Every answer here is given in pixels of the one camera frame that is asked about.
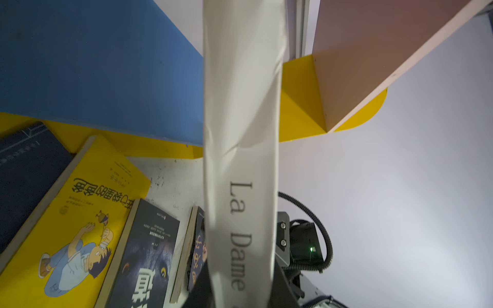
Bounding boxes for navy bagua book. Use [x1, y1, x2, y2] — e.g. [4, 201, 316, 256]
[1, 122, 73, 251]

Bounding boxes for purple illustrated book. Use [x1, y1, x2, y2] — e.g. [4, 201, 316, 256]
[169, 205, 207, 304]

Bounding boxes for black wolf book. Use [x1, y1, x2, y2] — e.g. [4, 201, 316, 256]
[94, 199, 180, 307]

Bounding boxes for yellow pink blue bookshelf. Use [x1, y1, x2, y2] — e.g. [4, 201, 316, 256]
[1, 1, 487, 157]

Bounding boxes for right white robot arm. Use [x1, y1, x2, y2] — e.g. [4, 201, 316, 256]
[276, 192, 346, 307]

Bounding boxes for white book brown bars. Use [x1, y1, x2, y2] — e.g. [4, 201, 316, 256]
[203, 1, 287, 307]

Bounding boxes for yellow cartoon book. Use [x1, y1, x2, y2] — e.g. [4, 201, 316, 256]
[1, 136, 150, 307]

